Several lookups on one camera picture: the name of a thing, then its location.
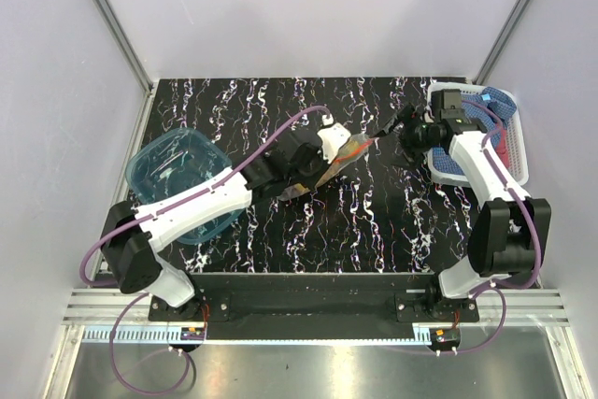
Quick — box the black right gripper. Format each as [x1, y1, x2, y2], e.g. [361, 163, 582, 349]
[369, 103, 439, 171]

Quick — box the clear zip top bag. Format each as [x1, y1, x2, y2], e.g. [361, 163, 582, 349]
[278, 134, 376, 201]

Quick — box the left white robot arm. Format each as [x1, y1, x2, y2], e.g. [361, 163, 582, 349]
[102, 131, 338, 321]

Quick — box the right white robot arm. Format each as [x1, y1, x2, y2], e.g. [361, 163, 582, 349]
[374, 87, 551, 321]

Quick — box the blue checkered shirt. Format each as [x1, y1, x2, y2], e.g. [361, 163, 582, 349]
[429, 86, 518, 175]

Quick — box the red cloth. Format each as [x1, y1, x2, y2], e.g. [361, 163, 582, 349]
[491, 128, 510, 168]

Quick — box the white plastic laundry basket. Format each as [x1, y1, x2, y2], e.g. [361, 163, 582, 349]
[426, 82, 531, 187]

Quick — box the blue transparent plastic container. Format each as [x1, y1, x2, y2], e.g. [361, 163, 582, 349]
[125, 128, 251, 251]

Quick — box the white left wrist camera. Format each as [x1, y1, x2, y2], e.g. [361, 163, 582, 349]
[317, 122, 351, 164]

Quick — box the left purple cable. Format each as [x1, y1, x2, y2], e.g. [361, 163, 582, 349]
[79, 107, 334, 288]

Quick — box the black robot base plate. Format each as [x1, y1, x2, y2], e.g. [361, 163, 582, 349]
[149, 273, 479, 344]

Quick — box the aluminium rail frame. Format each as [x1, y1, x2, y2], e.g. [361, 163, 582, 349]
[67, 0, 158, 94]

